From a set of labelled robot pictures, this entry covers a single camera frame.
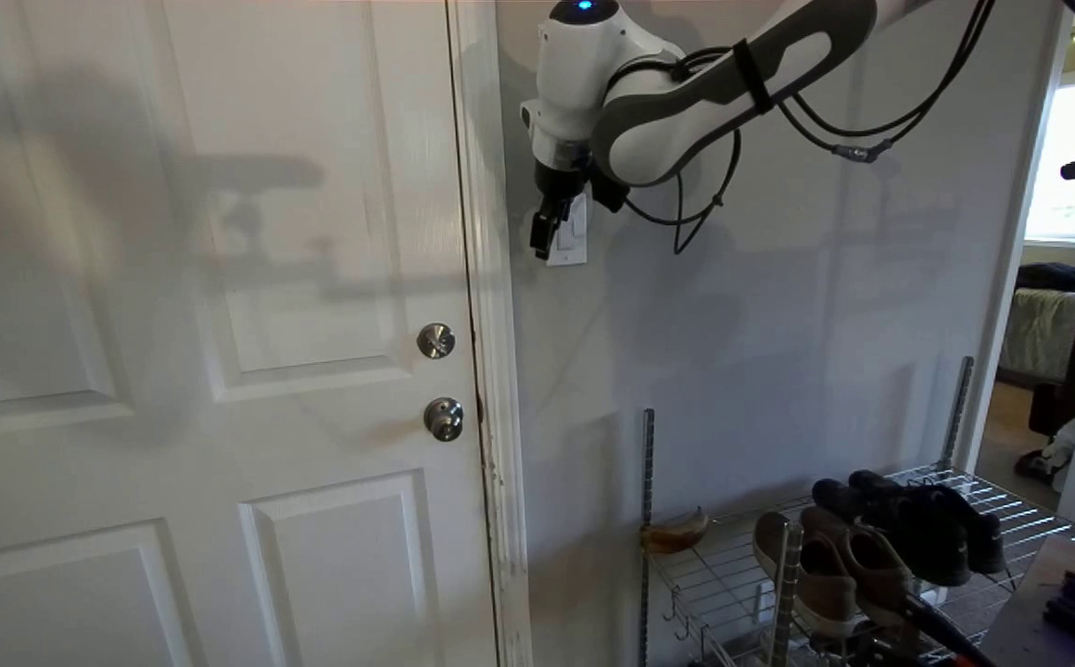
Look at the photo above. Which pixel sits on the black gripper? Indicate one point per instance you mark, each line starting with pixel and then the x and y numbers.
pixel 561 187

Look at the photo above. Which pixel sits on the silver door knob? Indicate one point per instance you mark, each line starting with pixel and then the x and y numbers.
pixel 442 421

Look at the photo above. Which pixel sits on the white cabinet door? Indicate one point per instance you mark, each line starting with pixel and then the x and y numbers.
pixel 493 309

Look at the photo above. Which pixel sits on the silver deadbolt lock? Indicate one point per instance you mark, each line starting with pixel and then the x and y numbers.
pixel 433 337

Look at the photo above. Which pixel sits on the brown suede shoe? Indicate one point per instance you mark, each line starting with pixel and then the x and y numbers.
pixel 810 579
pixel 876 561

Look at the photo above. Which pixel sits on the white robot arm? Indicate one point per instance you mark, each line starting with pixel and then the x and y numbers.
pixel 685 96

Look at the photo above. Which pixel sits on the grey cardboard box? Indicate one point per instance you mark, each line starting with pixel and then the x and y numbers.
pixel 1033 615

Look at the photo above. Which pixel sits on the black shoe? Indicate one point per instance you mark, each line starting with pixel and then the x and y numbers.
pixel 856 507
pixel 931 525

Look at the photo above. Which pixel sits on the bed with grey bedding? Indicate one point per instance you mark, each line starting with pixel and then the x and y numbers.
pixel 1044 319

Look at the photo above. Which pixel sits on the white panelled door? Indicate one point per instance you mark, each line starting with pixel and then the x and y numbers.
pixel 191 347

